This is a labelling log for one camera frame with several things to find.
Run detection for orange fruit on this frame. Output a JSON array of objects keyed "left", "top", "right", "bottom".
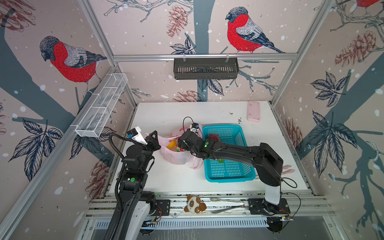
[{"left": 167, "top": 140, "right": 178, "bottom": 149}]

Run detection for brown white plush toy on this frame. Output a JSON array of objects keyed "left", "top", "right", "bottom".
[{"left": 184, "top": 195, "right": 207, "bottom": 214}]

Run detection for pink plastic bag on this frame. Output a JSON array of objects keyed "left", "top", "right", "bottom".
[{"left": 158, "top": 127, "right": 204, "bottom": 170}]

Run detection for black hanging wire basket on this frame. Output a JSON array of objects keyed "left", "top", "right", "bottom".
[{"left": 174, "top": 58, "right": 239, "bottom": 80}]

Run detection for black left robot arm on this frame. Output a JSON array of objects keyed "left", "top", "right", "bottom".
[{"left": 104, "top": 129, "right": 161, "bottom": 240}]

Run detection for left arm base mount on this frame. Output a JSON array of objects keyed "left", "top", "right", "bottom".
[{"left": 148, "top": 200, "right": 171, "bottom": 217}]

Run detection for metal tongs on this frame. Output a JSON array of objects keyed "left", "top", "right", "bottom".
[{"left": 210, "top": 198, "right": 246, "bottom": 214}]

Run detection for teal plastic basket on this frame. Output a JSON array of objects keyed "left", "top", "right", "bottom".
[{"left": 203, "top": 125, "right": 256, "bottom": 183}]

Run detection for pink white tweezers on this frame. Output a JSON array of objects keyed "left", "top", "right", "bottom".
[{"left": 282, "top": 165, "right": 295, "bottom": 175}]

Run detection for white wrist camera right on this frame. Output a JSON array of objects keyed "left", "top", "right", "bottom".
[{"left": 190, "top": 123, "right": 200, "bottom": 134}]

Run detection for white wire mesh shelf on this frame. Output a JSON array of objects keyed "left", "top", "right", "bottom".
[{"left": 75, "top": 73, "right": 128, "bottom": 138}]

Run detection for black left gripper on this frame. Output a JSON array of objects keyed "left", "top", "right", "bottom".
[{"left": 140, "top": 129, "right": 161, "bottom": 173}]

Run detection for horizontal aluminium frame bar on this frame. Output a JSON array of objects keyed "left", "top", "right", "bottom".
[{"left": 113, "top": 53, "right": 299, "bottom": 63}]

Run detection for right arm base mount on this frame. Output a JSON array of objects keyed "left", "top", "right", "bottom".
[{"left": 248, "top": 198, "right": 291, "bottom": 216}]

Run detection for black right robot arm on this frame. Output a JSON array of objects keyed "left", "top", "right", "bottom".
[{"left": 178, "top": 130, "right": 284, "bottom": 206}]

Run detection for red dragon fruit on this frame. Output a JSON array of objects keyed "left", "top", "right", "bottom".
[{"left": 207, "top": 134, "right": 220, "bottom": 141}]

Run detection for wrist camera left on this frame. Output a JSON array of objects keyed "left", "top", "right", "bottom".
[{"left": 126, "top": 127, "right": 147, "bottom": 146}]

